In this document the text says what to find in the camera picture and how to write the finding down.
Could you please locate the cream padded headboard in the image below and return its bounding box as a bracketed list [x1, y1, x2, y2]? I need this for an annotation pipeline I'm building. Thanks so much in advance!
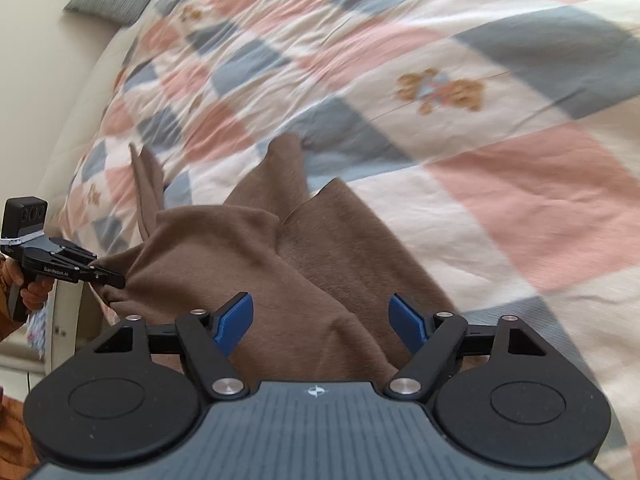
[38, 27, 138, 373]

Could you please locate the person left hand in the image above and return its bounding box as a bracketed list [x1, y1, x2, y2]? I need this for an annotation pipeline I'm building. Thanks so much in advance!
[1, 258, 54, 311]

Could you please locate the black camera box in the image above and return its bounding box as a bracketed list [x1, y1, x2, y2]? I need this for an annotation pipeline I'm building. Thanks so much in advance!
[1, 196, 48, 245]

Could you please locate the checkered pink grey quilt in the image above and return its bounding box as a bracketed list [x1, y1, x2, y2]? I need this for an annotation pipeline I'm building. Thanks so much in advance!
[58, 0, 639, 479]

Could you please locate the brown long sleeve sweater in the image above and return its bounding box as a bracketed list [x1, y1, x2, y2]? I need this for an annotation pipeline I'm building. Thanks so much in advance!
[96, 133, 452, 384]

